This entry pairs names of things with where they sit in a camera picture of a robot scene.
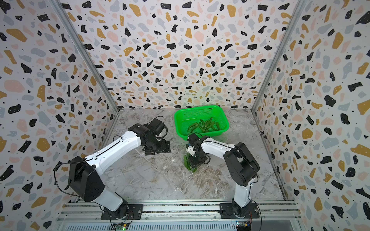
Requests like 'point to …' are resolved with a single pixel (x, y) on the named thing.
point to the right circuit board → (243, 225)
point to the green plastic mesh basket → (184, 118)
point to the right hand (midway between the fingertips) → (194, 165)
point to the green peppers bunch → (205, 125)
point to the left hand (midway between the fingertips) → (166, 151)
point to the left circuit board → (120, 226)
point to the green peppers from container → (188, 163)
